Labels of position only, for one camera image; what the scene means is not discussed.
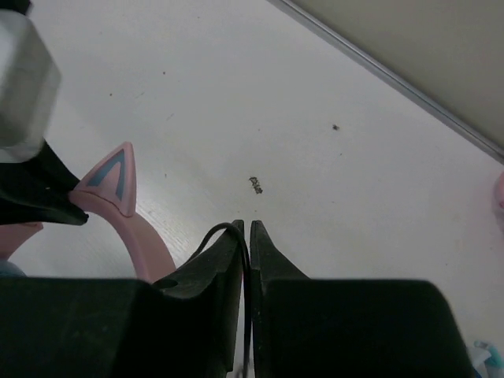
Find pink blue cat-ear headphones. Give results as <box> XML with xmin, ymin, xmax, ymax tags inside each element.
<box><xmin>1</xmin><ymin>142</ymin><xmax>176</xmax><ymax>283</ymax></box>

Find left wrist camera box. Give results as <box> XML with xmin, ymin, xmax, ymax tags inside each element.
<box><xmin>1</xmin><ymin>10</ymin><xmax>61</xmax><ymax>163</ymax></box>

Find pink round headphones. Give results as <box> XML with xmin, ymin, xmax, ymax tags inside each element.
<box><xmin>492</xmin><ymin>172</ymin><xmax>504</xmax><ymax>218</ymax></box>

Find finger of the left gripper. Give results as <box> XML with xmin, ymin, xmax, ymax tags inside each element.
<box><xmin>1</xmin><ymin>143</ymin><xmax>88</xmax><ymax>225</ymax></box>

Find aluminium frame rail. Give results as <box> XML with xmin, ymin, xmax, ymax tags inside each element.
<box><xmin>271</xmin><ymin>1</ymin><xmax>503</xmax><ymax>162</ymax></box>

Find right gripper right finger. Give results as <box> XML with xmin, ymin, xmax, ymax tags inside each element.
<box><xmin>250</xmin><ymin>220</ymin><xmax>473</xmax><ymax>377</ymax></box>

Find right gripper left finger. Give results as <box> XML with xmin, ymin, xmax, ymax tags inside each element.
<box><xmin>1</xmin><ymin>220</ymin><xmax>246</xmax><ymax>377</ymax></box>

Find black headphone cable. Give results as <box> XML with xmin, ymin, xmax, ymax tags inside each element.
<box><xmin>195</xmin><ymin>222</ymin><xmax>253</xmax><ymax>378</ymax></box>

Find teal white cat-ear headphones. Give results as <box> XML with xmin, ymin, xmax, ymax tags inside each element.
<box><xmin>468</xmin><ymin>340</ymin><xmax>503</xmax><ymax>378</ymax></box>

